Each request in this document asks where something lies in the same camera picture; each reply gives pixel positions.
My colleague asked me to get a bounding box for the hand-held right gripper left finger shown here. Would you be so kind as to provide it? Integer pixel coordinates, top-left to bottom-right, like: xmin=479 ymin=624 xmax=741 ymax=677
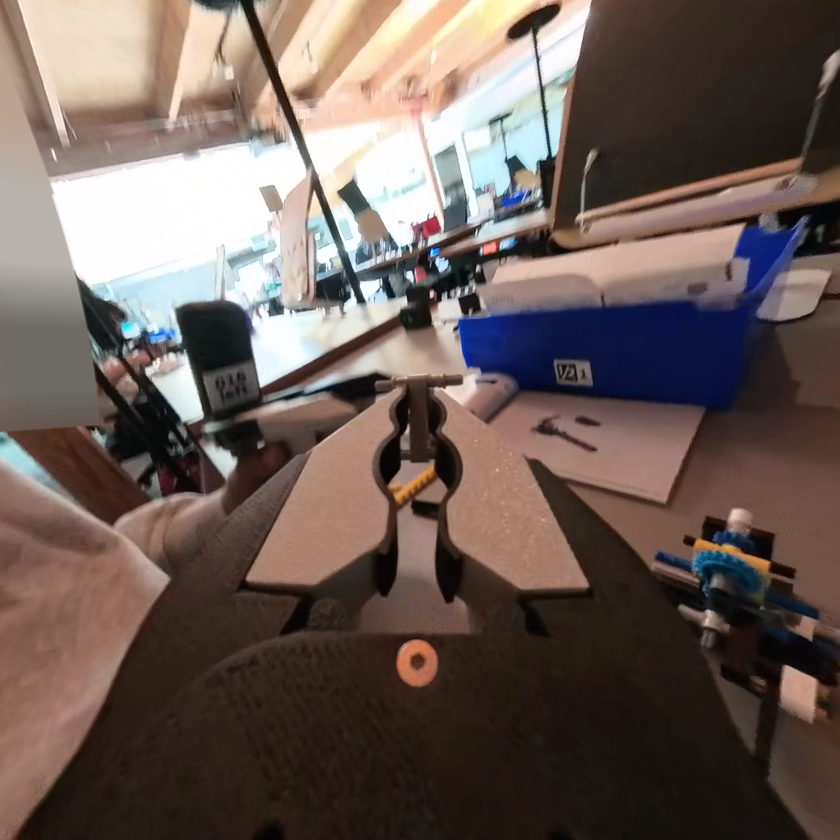
xmin=243 ymin=387 xmax=410 ymax=599

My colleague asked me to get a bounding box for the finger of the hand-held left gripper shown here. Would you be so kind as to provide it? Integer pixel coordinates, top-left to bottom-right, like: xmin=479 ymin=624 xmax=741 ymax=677
xmin=453 ymin=372 xmax=521 ymax=423

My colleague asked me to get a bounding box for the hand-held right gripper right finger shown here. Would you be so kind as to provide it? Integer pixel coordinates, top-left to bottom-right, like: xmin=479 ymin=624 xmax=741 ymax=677
xmin=432 ymin=390 xmax=590 ymax=605

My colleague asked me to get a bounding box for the grey lego axle piece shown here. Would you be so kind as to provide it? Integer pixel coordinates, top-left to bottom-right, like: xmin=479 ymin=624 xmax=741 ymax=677
xmin=375 ymin=373 xmax=464 ymax=464

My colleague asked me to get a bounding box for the person's left forearm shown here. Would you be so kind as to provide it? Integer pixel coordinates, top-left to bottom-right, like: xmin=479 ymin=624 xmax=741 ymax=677
xmin=0 ymin=455 xmax=228 ymax=840

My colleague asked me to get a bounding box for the yellow toothed lego piece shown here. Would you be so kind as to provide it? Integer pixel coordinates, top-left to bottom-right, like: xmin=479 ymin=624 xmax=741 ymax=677
xmin=387 ymin=466 xmax=438 ymax=504

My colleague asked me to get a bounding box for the lego instruction booklet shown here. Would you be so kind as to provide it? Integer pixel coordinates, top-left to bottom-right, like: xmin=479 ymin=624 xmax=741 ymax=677
xmin=488 ymin=390 xmax=707 ymax=506

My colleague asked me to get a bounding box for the blue black lego assembly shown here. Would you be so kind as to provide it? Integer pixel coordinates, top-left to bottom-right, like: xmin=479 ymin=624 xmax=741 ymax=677
xmin=652 ymin=506 xmax=834 ymax=782

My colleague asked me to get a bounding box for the person's left hand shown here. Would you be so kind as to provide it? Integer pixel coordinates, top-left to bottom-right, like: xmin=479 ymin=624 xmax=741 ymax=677
xmin=222 ymin=440 xmax=311 ymax=518

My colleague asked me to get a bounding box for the black tripod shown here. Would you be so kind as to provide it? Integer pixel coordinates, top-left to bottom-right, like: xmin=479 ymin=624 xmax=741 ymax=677
xmin=77 ymin=279 xmax=201 ymax=494

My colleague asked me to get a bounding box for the small black device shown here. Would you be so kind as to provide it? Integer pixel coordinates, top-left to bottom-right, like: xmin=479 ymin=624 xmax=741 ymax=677
xmin=398 ymin=286 xmax=434 ymax=330

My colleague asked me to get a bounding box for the small white cardboard box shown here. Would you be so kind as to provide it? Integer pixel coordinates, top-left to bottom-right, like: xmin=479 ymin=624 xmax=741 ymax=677
xmin=481 ymin=272 xmax=603 ymax=315

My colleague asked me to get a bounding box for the blue plastic bin white label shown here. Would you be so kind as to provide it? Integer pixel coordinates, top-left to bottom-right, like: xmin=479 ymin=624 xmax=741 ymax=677
xmin=457 ymin=215 xmax=811 ymax=412

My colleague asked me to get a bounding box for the black slanted pole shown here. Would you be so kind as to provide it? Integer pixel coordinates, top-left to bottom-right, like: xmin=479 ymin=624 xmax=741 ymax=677
xmin=239 ymin=0 xmax=366 ymax=304

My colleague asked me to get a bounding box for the black floor stand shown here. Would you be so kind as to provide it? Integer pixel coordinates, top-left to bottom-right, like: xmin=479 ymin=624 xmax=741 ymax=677
xmin=507 ymin=3 xmax=564 ymax=193

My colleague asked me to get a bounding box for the white cable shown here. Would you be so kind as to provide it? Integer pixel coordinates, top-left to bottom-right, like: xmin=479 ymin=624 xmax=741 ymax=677
xmin=795 ymin=49 xmax=840 ymax=177
xmin=575 ymin=147 xmax=602 ymax=227

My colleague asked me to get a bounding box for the black board wooden frame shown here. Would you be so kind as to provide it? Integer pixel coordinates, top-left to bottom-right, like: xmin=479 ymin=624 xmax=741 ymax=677
xmin=549 ymin=0 xmax=840 ymax=249

